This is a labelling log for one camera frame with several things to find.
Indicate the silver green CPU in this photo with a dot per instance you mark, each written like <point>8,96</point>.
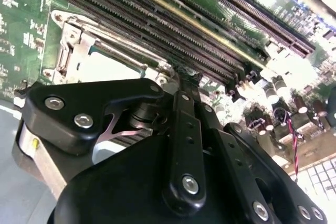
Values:
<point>110,69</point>

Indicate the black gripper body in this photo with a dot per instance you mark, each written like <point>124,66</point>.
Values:
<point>118,195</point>

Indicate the metal socket cover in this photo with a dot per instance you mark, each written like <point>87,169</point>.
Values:
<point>78,41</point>

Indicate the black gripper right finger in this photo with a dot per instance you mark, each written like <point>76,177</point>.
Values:
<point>265,161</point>

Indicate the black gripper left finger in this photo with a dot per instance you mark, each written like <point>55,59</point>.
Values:
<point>78,95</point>

